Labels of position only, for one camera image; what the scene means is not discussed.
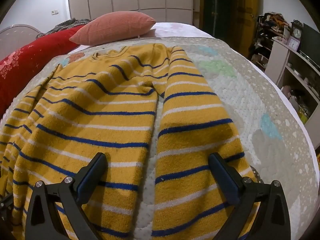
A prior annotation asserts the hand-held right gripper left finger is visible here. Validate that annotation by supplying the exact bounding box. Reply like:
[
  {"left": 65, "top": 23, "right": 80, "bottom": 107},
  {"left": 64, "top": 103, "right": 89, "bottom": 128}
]
[{"left": 25, "top": 152, "right": 108, "bottom": 240}]

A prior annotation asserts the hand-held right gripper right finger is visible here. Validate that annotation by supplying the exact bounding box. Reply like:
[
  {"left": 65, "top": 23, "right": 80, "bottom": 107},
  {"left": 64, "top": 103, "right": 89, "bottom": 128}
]
[{"left": 209, "top": 152, "right": 292, "bottom": 240}]

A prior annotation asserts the yellow striped sweater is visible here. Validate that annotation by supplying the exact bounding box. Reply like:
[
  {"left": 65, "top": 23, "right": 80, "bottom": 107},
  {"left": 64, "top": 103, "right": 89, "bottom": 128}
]
[{"left": 0, "top": 43, "right": 260, "bottom": 240}]

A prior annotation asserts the patchwork dotted bedspread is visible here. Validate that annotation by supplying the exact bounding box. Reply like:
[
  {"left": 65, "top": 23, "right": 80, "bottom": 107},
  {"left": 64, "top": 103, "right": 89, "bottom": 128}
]
[{"left": 0, "top": 36, "right": 318, "bottom": 240}]

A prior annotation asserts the red floral quilt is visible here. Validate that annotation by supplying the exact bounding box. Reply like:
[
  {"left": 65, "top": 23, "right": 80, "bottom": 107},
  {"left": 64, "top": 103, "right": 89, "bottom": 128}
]
[{"left": 0, "top": 24, "right": 87, "bottom": 119}]

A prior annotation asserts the white shelf unit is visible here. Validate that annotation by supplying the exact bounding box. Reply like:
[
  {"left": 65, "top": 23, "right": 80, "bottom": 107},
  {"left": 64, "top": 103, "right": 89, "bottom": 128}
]
[{"left": 265, "top": 36, "right": 320, "bottom": 128}]

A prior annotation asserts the purple alarm clock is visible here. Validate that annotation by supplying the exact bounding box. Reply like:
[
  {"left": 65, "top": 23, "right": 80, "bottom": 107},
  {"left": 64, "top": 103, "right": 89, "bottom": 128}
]
[{"left": 287, "top": 35, "right": 300, "bottom": 52}]

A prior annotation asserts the pink pillow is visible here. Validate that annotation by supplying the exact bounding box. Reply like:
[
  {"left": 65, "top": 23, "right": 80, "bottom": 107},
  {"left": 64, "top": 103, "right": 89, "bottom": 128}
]
[{"left": 69, "top": 11, "right": 157, "bottom": 47}]

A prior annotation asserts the cluttered shoe rack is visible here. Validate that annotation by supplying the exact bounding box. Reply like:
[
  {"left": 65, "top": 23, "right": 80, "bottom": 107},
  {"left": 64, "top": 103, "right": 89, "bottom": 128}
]
[{"left": 250, "top": 12, "right": 292, "bottom": 72}]

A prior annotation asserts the grey plaid cloth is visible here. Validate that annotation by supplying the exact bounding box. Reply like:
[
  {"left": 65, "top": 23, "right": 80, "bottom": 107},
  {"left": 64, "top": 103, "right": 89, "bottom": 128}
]
[{"left": 36, "top": 18, "right": 92, "bottom": 39}]

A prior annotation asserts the white bed sheet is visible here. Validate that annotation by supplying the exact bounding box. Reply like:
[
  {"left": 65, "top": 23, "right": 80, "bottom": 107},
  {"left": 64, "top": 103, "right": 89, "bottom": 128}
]
[{"left": 75, "top": 22, "right": 319, "bottom": 155}]

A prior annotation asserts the black television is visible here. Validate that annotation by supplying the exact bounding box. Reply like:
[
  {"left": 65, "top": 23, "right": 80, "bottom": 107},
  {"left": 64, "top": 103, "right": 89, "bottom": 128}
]
[{"left": 299, "top": 23, "right": 320, "bottom": 68}]

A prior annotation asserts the white round headboard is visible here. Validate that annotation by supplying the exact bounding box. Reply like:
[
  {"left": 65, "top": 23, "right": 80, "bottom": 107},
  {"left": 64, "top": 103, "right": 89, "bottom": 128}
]
[{"left": 0, "top": 24, "right": 43, "bottom": 48}]

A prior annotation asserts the yellow wooden door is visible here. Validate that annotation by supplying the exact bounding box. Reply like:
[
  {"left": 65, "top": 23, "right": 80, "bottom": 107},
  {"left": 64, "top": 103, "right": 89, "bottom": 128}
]
[{"left": 235, "top": 0, "right": 259, "bottom": 58}]

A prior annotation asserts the dark mantel clock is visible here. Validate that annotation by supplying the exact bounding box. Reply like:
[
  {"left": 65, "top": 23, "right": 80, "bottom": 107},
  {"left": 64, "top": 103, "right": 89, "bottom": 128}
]
[{"left": 290, "top": 19, "right": 303, "bottom": 39}]

